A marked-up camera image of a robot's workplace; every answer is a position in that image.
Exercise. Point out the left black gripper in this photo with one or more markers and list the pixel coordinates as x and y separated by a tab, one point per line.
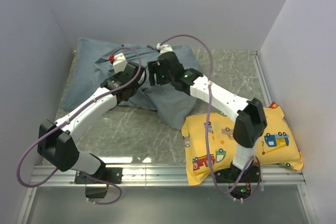
116	75

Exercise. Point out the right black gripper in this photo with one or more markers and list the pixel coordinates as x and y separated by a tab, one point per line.
154	67

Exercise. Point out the blue plaid pillowcase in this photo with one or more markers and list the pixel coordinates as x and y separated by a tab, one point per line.
93	67

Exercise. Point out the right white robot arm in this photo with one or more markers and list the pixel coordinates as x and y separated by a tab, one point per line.
248	115

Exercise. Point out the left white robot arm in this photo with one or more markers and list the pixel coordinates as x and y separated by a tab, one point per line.
58	139

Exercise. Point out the yellow cartoon vehicle pillow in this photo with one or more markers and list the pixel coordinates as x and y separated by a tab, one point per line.
276	146

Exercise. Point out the black box under left base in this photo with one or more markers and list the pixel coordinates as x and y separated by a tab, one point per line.
96	192

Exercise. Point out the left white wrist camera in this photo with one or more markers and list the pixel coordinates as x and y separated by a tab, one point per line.
118	62

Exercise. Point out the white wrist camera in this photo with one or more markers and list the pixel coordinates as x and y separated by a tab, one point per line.
118	62
163	48

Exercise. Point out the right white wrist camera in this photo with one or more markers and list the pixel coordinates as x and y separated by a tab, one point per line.
163	48

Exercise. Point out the aluminium right side rail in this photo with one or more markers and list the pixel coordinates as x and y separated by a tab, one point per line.
261	78

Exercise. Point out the aluminium rail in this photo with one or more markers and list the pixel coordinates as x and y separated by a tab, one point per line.
261	78
174	175

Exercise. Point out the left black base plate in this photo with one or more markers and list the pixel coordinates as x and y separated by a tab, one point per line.
106	174

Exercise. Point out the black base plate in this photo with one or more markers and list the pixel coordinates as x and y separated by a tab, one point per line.
106	174
229	175

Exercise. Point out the aluminium front rail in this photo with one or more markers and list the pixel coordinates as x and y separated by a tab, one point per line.
174	175

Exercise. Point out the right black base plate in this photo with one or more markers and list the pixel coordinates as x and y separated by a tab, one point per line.
229	175

